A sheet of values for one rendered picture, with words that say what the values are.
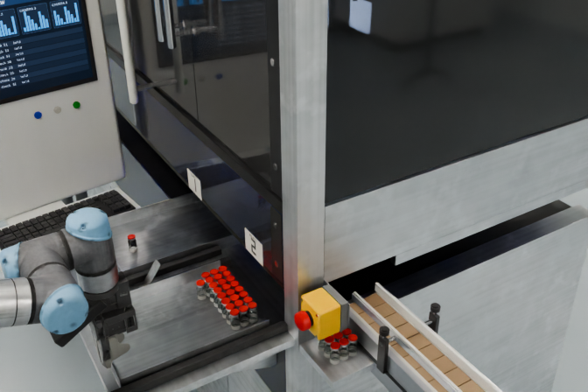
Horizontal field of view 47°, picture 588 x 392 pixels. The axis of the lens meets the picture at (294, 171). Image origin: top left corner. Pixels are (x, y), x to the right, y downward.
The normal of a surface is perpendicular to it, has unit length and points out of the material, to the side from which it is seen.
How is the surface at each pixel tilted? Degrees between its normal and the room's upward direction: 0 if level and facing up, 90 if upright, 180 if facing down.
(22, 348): 0
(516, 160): 90
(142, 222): 0
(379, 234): 90
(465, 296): 90
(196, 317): 0
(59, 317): 90
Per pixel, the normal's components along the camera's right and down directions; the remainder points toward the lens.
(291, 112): -0.86, 0.25
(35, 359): -0.01, -0.88
